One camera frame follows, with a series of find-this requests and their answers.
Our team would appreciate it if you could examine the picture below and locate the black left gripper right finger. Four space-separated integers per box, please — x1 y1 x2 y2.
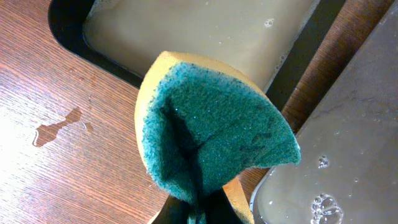
201 189 243 224

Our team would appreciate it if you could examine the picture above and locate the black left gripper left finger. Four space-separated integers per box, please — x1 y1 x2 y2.
148 195 199 224

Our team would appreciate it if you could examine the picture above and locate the small black water tray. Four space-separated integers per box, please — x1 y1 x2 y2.
48 1 343 109

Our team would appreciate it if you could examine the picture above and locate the yellow green sponge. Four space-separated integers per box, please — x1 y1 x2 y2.
134 51 301 223

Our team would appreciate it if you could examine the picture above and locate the large dark serving tray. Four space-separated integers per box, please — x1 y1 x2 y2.
251 3 397 224

